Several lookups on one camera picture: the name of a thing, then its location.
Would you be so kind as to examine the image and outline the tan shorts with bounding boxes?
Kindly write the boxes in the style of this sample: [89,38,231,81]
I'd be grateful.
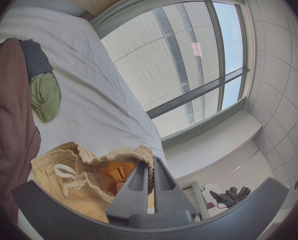
[31,141,162,224]

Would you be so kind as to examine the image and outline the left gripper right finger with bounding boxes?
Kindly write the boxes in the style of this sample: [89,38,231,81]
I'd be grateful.
[153,155,197,219]

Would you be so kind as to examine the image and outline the window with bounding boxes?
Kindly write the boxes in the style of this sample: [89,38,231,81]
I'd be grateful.
[100,0,250,139]

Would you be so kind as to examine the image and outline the grey-green curtain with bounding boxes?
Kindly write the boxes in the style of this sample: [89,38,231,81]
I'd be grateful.
[89,0,245,38]
[161,98,249,149]

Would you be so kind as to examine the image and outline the dark blue garment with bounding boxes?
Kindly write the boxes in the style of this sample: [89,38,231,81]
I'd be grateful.
[20,39,54,78]

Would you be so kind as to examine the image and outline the green garment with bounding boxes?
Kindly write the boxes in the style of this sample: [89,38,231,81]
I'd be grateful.
[30,71,62,123]

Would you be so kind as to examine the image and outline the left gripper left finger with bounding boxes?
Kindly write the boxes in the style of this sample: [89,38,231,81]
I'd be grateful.
[106,160,150,224]

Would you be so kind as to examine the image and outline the brown garment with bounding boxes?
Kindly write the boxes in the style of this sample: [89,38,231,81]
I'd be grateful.
[0,38,42,222]

